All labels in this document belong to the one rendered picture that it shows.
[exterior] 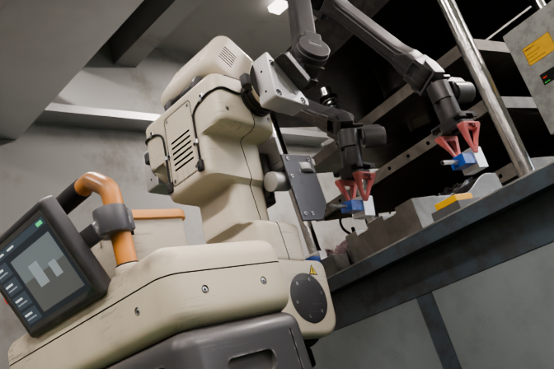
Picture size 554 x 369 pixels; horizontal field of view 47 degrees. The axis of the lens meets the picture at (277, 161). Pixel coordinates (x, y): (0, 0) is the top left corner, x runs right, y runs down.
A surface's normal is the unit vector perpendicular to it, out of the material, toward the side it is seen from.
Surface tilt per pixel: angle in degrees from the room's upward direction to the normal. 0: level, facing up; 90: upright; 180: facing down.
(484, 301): 90
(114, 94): 90
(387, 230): 90
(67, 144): 90
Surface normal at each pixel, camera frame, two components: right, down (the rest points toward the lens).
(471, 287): -0.80, 0.05
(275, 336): 0.66, -0.44
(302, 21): 0.29, -0.72
